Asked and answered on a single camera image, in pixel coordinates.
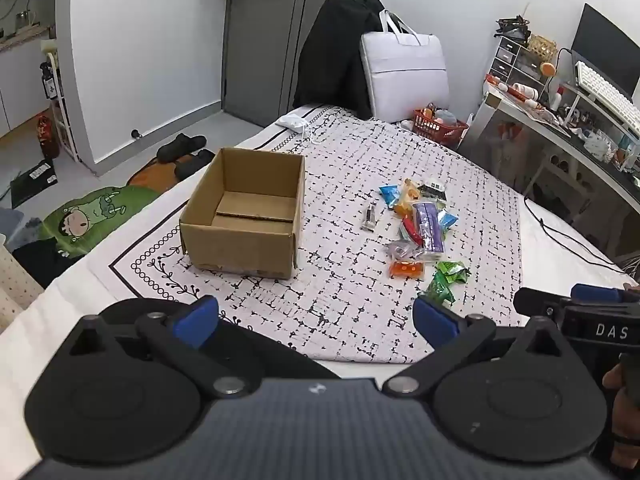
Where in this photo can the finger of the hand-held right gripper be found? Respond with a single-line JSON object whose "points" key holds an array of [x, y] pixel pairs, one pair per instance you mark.
{"points": [[600, 293], [537, 301]]}

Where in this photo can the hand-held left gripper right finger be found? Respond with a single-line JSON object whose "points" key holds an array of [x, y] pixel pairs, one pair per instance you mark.
{"points": [[434, 322]]}

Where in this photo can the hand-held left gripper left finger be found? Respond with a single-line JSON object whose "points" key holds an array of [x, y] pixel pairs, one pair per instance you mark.
{"points": [[197, 321]]}

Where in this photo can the green snack packet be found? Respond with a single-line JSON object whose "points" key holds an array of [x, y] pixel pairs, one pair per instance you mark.
{"points": [[452, 271], [440, 291]]}

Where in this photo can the clear purple snack packet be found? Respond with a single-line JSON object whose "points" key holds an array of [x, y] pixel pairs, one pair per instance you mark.
{"points": [[400, 249]]}

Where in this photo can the brown cardboard box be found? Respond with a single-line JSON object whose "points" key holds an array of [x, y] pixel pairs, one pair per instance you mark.
{"points": [[240, 247]]}

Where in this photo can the small blue snack packet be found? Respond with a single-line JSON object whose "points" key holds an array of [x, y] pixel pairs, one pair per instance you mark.
{"points": [[448, 220]]}

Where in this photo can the black white cake packet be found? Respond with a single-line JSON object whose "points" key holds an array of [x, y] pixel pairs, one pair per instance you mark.
{"points": [[432, 191]]}

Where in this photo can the person's right hand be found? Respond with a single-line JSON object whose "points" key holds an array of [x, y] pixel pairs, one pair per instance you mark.
{"points": [[627, 385]]}

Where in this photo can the orange jelly packet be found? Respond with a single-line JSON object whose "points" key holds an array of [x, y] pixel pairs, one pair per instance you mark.
{"points": [[406, 270]]}

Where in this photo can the long purple snack packet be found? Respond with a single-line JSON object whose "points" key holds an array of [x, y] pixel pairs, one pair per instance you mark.
{"points": [[429, 227]]}

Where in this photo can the red white snack packet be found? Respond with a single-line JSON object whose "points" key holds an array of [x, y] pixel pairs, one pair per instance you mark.
{"points": [[409, 230]]}

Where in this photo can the white black printed blanket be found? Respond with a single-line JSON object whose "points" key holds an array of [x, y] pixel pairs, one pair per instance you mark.
{"points": [[340, 280]]}

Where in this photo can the clear dark snack bar packet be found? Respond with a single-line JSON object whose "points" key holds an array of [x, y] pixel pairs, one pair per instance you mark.
{"points": [[369, 217]]}

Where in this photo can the orange cracker packet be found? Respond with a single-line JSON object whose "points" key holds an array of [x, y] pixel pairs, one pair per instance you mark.
{"points": [[406, 199]]}

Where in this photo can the white desk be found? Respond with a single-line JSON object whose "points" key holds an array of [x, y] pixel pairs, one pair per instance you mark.
{"points": [[590, 160]]}

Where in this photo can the green cartoon floor mat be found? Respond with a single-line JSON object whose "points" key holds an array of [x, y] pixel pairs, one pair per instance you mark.
{"points": [[90, 215]]}

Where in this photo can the black slipper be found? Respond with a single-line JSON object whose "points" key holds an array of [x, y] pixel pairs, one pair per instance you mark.
{"points": [[180, 146], [192, 164]]}

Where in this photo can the dark cloth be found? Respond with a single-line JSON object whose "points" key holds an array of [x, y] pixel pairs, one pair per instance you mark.
{"points": [[42, 262]]}

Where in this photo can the white monitor riser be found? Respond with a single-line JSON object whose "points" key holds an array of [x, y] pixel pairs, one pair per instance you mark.
{"points": [[595, 110]]}

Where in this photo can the beige dotted cushion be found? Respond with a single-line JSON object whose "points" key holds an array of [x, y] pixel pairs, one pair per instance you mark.
{"points": [[15, 280]]}

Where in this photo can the red plastic basket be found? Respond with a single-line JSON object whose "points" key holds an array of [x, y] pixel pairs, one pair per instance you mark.
{"points": [[440, 134]]}

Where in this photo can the white keyboard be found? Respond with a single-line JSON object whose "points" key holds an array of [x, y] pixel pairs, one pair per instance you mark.
{"points": [[605, 91]]}

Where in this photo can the brown cardboard piece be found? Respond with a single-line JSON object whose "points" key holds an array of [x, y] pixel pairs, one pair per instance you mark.
{"points": [[492, 100]]}

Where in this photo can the black box with label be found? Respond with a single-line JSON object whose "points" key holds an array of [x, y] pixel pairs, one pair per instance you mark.
{"points": [[32, 182]]}

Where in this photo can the white face mask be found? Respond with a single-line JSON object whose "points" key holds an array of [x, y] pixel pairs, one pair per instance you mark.
{"points": [[290, 121]]}

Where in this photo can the orange round toy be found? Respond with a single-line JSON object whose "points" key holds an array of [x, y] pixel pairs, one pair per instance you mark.
{"points": [[549, 69]]}

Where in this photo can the brown drink bottle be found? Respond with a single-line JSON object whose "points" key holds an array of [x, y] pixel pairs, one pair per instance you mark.
{"points": [[44, 135]]}

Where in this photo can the small drawer organizer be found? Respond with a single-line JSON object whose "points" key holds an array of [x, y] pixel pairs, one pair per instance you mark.
{"points": [[507, 57]]}

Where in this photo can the black computer monitor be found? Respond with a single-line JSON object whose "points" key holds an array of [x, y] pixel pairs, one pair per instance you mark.
{"points": [[605, 45]]}

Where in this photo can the grey laptop bag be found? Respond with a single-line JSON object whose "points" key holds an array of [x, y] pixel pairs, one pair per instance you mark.
{"points": [[405, 75]]}

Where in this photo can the white narrow rack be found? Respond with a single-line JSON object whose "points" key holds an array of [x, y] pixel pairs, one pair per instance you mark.
{"points": [[62, 110]]}

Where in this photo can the wicker basket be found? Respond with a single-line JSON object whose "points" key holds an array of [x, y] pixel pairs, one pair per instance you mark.
{"points": [[542, 47]]}

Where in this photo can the black jacket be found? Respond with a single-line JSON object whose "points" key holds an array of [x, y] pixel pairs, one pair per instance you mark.
{"points": [[330, 60]]}

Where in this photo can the grey door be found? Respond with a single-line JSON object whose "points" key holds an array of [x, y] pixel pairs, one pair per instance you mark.
{"points": [[260, 35]]}

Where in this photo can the white cabinet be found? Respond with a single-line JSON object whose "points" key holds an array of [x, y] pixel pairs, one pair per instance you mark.
{"points": [[20, 85]]}

